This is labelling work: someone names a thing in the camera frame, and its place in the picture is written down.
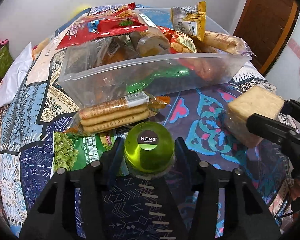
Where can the long biscuits pack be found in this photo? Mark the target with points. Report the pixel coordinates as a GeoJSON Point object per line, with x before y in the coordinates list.
{"type": "Point", "coordinates": [116, 113]}

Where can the patchwork patterned bedspread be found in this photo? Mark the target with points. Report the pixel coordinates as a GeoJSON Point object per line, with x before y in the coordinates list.
{"type": "Point", "coordinates": [141, 205]}

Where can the cat ear crisps bag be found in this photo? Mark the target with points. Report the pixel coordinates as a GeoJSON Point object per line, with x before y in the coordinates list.
{"type": "Point", "coordinates": [163, 74]}

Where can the red Wangwang snack bag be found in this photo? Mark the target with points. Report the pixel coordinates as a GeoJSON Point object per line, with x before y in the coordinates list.
{"type": "Point", "coordinates": [84, 29]}

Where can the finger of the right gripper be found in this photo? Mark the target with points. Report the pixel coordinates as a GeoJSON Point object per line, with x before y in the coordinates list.
{"type": "Point", "coordinates": [271, 130]}

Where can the white pillow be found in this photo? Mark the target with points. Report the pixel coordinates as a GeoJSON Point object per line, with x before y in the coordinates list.
{"type": "Point", "coordinates": [15, 75]}

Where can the orange cookies clear bag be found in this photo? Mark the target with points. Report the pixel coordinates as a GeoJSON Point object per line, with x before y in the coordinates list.
{"type": "Point", "coordinates": [101, 52]}

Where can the round biscuit pack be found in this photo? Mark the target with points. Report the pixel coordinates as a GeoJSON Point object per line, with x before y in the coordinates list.
{"type": "Point", "coordinates": [151, 41]}

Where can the red walnut cookie bag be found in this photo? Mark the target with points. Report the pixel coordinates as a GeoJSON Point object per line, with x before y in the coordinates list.
{"type": "Point", "coordinates": [179, 42]}

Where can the red snack packet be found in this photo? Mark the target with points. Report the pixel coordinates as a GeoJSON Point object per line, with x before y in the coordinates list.
{"type": "Point", "coordinates": [123, 21]}

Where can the clear plastic storage bin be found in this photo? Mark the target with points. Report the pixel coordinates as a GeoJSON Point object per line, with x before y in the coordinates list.
{"type": "Point", "coordinates": [108, 82]}

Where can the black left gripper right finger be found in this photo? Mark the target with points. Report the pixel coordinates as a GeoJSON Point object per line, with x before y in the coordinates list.
{"type": "Point", "coordinates": [246, 216]}

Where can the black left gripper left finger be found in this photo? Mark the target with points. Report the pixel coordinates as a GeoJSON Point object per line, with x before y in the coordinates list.
{"type": "Point", "coordinates": [53, 214]}

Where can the brown wooden door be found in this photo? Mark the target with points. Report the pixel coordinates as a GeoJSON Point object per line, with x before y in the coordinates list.
{"type": "Point", "coordinates": [266, 26]}

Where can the yellow foam hoop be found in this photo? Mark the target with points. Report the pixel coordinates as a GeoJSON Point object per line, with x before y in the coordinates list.
{"type": "Point", "coordinates": [79, 9]}

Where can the yellow silver snack packet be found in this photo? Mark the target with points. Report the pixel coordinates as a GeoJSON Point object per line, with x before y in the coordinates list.
{"type": "Point", "coordinates": [190, 20]}

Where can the green peas snack bag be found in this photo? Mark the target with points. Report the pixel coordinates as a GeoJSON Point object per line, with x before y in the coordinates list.
{"type": "Point", "coordinates": [74, 151]}

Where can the green jelly cup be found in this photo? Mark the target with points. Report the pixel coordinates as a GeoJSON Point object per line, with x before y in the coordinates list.
{"type": "Point", "coordinates": [149, 148]}

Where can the puffed rice bar pack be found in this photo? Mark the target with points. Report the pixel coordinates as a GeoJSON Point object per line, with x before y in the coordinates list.
{"type": "Point", "coordinates": [227, 43]}

